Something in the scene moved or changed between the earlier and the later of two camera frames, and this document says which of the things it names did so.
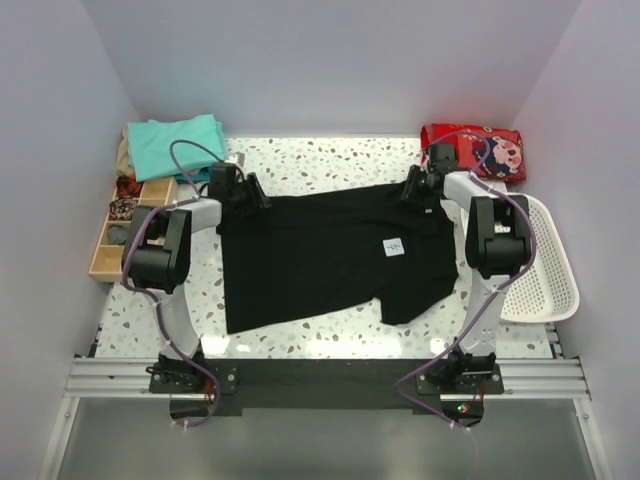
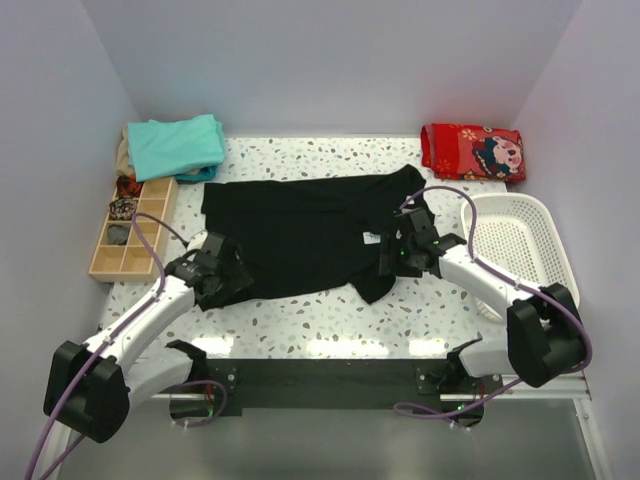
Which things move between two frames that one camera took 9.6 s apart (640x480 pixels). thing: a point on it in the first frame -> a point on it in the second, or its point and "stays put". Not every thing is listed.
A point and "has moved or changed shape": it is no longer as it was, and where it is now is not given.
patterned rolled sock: x=122 y=208 stays put
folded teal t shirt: x=149 y=144 stays put
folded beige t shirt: x=122 y=167 stays put
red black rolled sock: x=128 y=186 stays put
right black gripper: x=409 y=185 -> x=388 y=247
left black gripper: x=252 y=205 -> x=231 y=287
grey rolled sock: x=117 y=234 stays put
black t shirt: x=321 y=252 has moved or changed shape
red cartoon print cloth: x=487 y=152 stays put
